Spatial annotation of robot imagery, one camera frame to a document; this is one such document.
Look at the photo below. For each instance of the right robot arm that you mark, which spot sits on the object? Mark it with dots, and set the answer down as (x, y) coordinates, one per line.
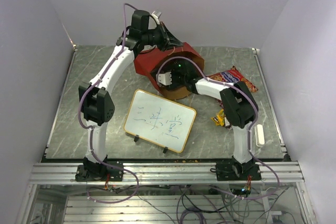
(240, 108)

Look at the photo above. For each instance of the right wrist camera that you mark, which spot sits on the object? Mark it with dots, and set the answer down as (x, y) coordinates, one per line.
(164, 79)

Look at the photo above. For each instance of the red chips bag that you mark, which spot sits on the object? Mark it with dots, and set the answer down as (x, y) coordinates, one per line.
(233, 76)

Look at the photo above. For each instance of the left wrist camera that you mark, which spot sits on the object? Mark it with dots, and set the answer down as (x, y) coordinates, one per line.
(156, 15)

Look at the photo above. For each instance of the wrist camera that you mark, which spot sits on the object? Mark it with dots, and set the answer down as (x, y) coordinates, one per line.
(156, 15)
(164, 79)

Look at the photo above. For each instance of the aluminium rail frame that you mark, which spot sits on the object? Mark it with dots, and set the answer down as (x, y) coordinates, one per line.
(63, 174)

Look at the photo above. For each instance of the red paper bag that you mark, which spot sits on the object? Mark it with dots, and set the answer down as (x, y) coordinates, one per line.
(147, 64)

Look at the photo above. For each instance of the purple candy packet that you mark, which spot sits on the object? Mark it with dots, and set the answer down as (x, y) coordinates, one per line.
(227, 124)

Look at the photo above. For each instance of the yellow m&m's packet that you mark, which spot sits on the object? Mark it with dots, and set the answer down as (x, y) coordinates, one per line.
(219, 118)

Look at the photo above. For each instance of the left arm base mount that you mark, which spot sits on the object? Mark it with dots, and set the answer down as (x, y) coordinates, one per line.
(96, 172)

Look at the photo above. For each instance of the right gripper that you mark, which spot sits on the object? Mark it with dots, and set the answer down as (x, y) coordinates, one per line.
(174, 84)

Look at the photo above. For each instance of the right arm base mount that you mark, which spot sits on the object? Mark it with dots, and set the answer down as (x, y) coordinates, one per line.
(228, 171)

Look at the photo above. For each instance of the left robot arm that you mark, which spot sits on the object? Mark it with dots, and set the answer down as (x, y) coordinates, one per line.
(96, 107)

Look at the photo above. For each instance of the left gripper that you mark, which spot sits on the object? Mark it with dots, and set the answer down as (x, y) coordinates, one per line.
(169, 41)

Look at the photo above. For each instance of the white eraser block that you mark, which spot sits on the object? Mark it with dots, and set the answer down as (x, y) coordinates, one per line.
(259, 135)

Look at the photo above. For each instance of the small whiteboard with stand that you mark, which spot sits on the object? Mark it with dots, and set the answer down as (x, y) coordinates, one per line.
(159, 120)

